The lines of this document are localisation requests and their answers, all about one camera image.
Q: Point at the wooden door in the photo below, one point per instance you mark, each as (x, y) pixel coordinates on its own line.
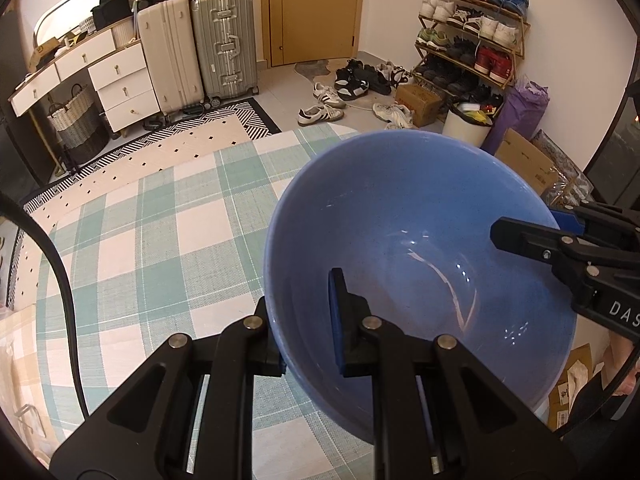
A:
(295, 31)

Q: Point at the beige suitcase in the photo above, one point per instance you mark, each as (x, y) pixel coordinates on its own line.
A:
(166, 34)

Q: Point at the white drawer cabinet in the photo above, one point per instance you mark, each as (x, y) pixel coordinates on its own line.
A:
(124, 87)

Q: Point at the metal phone stand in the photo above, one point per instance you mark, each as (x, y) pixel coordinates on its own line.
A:
(30, 424)

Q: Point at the white trash bin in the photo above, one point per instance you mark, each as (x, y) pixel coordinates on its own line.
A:
(468, 123)

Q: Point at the beige checkered tablecloth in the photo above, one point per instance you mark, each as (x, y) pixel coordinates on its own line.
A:
(20, 376)

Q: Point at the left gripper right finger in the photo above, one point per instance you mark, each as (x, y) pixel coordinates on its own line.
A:
(438, 412)

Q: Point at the white dressing desk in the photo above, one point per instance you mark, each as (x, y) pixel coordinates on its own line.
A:
(53, 82)

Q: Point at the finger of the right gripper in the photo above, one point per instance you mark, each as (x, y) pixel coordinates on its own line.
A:
(567, 220)
(529, 240)

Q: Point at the patterned floor rug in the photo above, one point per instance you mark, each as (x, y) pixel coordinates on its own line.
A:
(150, 145)

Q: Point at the teal checkered tablecloth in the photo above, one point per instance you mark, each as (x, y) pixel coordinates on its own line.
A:
(111, 350)

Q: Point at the purple bag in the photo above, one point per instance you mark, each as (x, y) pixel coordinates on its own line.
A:
(522, 110)

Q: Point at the silver suitcase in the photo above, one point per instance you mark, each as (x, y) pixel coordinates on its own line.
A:
(224, 34)

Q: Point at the dark blue bowl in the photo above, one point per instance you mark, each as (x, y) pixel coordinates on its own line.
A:
(406, 215)

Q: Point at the woven laundry basket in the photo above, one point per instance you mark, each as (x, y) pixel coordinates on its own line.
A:
(78, 125)

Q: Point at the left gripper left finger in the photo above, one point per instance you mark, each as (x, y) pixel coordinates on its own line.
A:
(185, 413)

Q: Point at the cardboard box on floor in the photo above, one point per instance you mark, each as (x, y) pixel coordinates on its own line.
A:
(527, 161)

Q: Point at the oval mirror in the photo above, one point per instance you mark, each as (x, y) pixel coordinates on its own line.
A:
(61, 19)

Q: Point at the person right hand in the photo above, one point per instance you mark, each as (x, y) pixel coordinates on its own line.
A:
(619, 349)

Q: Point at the shoe rack with shoes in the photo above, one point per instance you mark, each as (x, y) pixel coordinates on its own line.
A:
(470, 41)

